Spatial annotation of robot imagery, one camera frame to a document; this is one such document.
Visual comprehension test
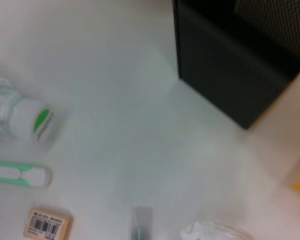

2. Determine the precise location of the white paper ball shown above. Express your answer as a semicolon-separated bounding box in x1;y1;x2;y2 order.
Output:
181;221;253;240

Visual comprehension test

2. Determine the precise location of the clear green-label water bottle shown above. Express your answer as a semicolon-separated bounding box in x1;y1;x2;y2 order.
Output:
0;76;55;143

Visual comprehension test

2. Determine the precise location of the mint green utility knife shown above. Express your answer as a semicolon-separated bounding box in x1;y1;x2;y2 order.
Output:
0;159;53;189

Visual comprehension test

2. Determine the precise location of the black mesh pen holder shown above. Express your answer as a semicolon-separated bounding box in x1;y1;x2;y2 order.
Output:
172;0;300;131

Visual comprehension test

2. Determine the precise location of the grey marker pen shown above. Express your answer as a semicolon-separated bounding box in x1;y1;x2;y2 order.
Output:
131;206;153;240

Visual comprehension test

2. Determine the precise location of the beige barcode eraser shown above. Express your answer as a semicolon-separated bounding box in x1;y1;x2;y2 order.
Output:
23;207;74;240

